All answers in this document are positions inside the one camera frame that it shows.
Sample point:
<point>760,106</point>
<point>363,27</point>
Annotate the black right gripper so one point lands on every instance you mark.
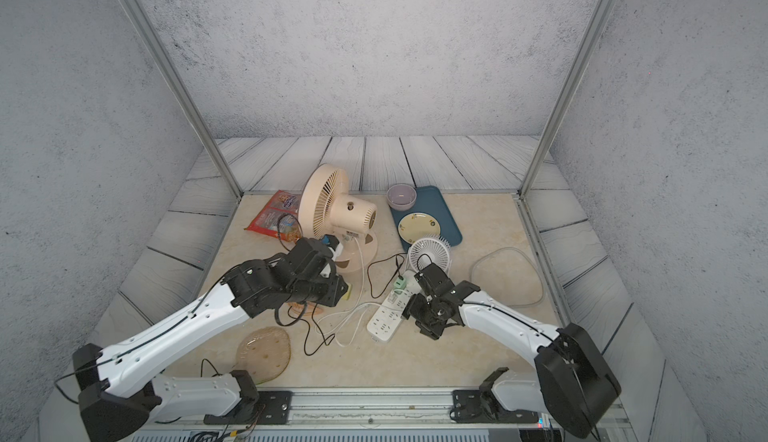
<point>412,307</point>

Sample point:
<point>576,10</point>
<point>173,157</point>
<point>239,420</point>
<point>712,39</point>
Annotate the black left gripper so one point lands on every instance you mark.
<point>336,292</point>

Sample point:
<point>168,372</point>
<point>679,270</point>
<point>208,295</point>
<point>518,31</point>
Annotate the green plug adapter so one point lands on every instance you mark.
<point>400,285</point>

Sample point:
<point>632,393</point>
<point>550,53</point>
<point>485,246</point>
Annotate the white fan plug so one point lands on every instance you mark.
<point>334,245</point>

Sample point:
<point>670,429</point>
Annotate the white power strip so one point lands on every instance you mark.
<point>388,316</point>

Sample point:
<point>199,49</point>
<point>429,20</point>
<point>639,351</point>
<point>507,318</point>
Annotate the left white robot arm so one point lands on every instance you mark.
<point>123,386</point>

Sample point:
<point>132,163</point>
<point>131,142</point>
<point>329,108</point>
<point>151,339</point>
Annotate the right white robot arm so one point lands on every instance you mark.
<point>572,383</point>

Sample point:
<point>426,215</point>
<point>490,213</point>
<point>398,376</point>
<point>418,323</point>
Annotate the small orange fan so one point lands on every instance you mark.
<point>304,309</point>

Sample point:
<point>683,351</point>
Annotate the beige desk fan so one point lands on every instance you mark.
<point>327,208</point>

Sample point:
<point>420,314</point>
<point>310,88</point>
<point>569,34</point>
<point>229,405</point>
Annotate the red candy bag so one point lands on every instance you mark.
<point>279,218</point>

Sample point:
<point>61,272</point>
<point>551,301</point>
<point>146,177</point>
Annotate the yellow green plate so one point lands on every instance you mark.
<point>415,226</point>

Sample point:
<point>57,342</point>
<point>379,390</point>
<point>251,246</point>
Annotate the dark teal tray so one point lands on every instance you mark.
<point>430,201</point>

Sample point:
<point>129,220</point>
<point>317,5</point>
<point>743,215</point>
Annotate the purple bowl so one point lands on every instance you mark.
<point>401,197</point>

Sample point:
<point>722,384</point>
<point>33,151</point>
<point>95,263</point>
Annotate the metal base rail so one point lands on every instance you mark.
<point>405,414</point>

